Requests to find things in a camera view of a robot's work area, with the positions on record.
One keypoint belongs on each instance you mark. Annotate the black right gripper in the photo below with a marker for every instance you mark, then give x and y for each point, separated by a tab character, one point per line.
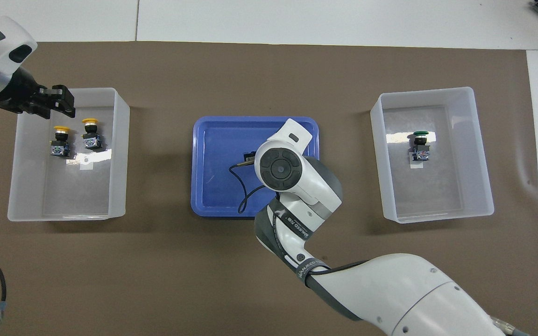
250	157

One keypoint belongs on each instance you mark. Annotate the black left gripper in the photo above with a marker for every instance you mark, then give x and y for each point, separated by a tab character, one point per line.
19	93

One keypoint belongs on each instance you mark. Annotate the yellow push button switch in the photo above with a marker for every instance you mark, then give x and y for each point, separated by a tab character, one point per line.
90	137
60	142

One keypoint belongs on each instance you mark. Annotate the green push button switch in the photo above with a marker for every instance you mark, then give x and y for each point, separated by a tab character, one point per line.
421	147

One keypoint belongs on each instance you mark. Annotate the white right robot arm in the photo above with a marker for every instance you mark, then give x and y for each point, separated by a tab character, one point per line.
390	289

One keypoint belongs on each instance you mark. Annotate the blue plastic tray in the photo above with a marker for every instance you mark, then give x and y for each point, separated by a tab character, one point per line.
213	140

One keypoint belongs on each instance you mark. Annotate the white paper label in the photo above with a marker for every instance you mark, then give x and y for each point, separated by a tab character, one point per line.
417	164
86	163

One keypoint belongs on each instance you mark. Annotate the translucent white plastic box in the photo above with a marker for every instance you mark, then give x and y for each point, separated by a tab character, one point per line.
63	196
437	196

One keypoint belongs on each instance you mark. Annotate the brown table mat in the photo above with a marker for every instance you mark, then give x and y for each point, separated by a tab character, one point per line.
157	280

